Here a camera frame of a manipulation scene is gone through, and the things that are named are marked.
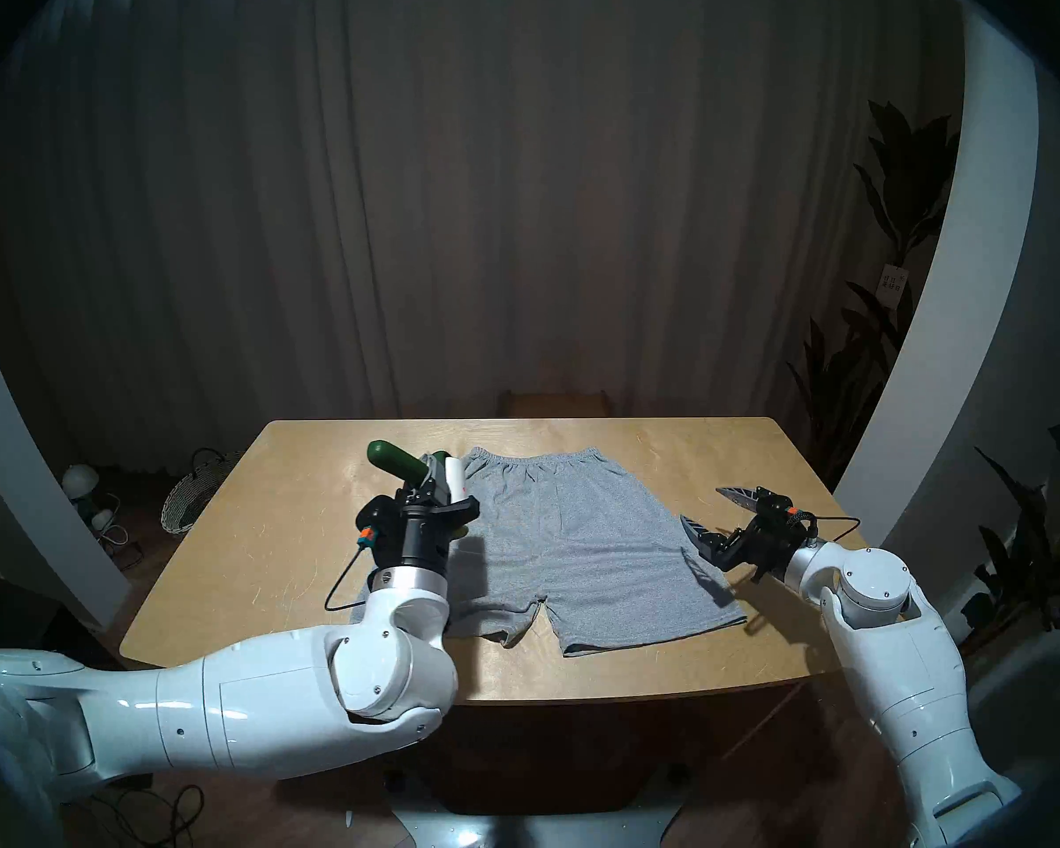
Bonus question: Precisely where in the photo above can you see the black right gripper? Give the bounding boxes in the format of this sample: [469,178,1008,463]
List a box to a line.
[680,487,820,584]

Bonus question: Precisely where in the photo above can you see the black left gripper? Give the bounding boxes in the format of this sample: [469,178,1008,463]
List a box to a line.
[373,466,481,575]

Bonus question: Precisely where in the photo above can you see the green handled lint roller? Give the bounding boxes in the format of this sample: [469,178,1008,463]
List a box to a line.
[367,440,473,538]

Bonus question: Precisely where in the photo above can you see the grey shorts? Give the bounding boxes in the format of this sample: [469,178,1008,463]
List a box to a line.
[351,447,749,657]

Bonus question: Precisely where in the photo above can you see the woven basket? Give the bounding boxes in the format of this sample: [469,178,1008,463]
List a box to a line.
[161,449,244,535]

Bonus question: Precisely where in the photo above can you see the grey curtain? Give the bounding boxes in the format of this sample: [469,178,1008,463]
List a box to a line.
[0,0,964,476]

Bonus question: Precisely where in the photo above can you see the leafy plant in white pot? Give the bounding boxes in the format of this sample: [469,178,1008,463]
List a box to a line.
[958,303,1060,670]

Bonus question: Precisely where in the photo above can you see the white curved arch column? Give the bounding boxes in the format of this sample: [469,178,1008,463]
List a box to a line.
[0,254,133,631]
[835,7,1039,556]

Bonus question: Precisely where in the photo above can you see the tall dark leafy plant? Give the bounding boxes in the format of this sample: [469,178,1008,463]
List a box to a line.
[786,100,962,489]

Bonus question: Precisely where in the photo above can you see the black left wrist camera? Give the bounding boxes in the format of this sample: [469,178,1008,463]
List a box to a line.
[356,495,398,551]

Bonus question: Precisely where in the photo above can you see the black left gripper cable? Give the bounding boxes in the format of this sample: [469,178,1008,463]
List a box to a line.
[324,541,372,613]

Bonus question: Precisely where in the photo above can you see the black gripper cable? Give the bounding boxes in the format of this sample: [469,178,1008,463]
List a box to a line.
[799,515,859,547]
[324,541,372,613]

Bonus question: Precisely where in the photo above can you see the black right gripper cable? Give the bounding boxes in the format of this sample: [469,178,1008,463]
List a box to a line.
[799,515,859,547]

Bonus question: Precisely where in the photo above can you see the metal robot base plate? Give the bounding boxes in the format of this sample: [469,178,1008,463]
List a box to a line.
[389,771,690,848]

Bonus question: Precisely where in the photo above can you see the black floor cable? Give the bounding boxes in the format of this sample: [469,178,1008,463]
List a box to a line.
[88,784,204,848]

